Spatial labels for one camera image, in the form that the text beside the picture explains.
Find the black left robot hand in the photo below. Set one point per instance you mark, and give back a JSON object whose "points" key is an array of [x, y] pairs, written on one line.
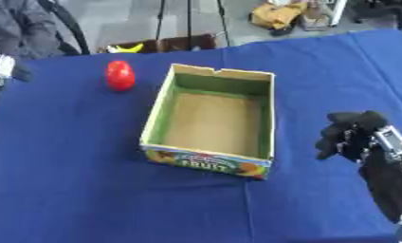
{"points": [[2, 67]]}

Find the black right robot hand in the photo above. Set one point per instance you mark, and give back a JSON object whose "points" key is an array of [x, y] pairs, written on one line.
{"points": [[376, 172]]}

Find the cardboard box with green inside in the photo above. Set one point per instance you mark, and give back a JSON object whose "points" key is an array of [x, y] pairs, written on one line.
{"points": [[215, 121]]}

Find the brown cardboard box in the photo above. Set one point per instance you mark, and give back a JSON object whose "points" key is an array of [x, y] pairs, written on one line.
{"points": [[179, 42]]}

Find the person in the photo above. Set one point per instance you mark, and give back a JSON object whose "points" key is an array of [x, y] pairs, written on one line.
{"points": [[19, 27]]}

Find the black chair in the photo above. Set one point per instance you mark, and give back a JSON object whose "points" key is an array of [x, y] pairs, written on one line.
{"points": [[72, 27]]}

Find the yellow toy banana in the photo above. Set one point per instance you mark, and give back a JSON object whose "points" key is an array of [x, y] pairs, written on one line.
{"points": [[126, 49]]}

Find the dark chair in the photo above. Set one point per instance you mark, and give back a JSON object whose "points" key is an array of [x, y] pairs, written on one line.
{"points": [[384, 11]]}

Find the white furniture leg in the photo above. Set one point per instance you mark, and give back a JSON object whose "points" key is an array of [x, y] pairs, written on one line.
{"points": [[338, 12]]}

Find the yellow bag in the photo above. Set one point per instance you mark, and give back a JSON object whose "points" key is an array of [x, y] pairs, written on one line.
{"points": [[276, 14]]}

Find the black tripod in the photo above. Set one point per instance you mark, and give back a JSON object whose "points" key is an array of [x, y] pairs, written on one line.
{"points": [[189, 22]]}

